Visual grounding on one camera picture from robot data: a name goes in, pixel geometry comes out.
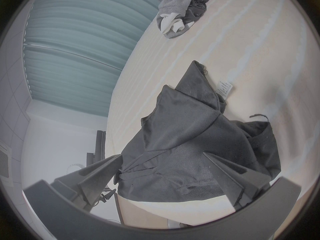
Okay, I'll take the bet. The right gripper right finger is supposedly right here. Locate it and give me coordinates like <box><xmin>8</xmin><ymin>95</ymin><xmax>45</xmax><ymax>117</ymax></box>
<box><xmin>202</xmin><ymin>151</ymin><xmax>272</xmax><ymax>207</ymax></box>

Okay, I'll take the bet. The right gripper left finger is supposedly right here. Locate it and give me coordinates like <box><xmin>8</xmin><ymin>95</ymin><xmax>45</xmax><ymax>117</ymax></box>
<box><xmin>54</xmin><ymin>154</ymin><xmax>123</xmax><ymax>207</ymax></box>

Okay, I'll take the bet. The black T-shirt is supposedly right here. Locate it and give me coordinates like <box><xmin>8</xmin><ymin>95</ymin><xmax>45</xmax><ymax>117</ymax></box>
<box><xmin>114</xmin><ymin>60</ymin><xmax>282</xmax><ymax>202</ymax></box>

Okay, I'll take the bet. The bed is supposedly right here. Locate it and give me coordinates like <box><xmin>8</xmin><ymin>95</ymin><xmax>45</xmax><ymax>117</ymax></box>
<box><xmin>105</xmin><ymin>0</ymin><xmax>320</xmax><ymax>228</ymax></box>

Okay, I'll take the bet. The pile of clothes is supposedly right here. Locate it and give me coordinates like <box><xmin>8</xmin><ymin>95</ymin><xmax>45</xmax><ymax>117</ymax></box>
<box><xmin>156</xmin><ymin>0</ymin><xmax>238</xmax><ymax>39</ymax></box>

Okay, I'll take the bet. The black chest of drawers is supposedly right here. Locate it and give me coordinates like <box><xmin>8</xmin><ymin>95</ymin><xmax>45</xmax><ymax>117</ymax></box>
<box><xmin>86</xmin><ymin>130</ymin><xmax>107</xmax><ymax>167</ymax></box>

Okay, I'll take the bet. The blue-green curtain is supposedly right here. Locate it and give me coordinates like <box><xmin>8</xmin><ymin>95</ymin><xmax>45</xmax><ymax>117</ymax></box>
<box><xmin>24</xmin><ymin>44</ymin><xmax>123</xmax><ymax>117</ymax></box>
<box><xmin>25</xmin><ymin>0</ymin><xmax>170</xmax><ymax>71</ymax></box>

